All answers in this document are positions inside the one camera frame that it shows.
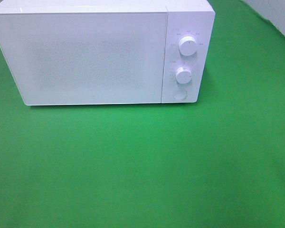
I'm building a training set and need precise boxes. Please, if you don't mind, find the white dial knob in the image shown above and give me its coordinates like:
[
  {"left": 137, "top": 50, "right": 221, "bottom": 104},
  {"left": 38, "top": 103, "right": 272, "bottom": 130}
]
[
  {"left": 178, "top": 35, "right": 198, "bottom": 57},
  {"left": 175, "top": 66, "right": 193, "bottom": 84}
]

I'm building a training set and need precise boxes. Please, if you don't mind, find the round white door button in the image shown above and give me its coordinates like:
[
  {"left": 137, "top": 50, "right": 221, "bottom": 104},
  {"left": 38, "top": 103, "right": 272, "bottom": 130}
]
[{"left": 173, "top": 89, "right": 187, "bottom": 100}]

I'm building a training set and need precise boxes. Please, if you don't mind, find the white microwave oven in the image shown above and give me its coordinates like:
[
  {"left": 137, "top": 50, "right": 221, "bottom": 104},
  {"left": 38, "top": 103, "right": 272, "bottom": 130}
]
[{"left": 0, "top": 0, "right": 215, "bottom": 103}]

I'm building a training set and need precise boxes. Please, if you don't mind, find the green table cloth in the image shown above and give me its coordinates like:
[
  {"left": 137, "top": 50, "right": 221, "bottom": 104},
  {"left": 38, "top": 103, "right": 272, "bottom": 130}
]
[{"left": 0, "top": 0, "right": 285, "bottom": 228}]

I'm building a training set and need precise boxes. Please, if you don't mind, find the white microwave door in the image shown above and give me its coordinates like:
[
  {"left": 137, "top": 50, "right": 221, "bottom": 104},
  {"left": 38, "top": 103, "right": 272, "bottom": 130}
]
[{"left": 0, "top": 12, "right": 167, "bottom": 105}]

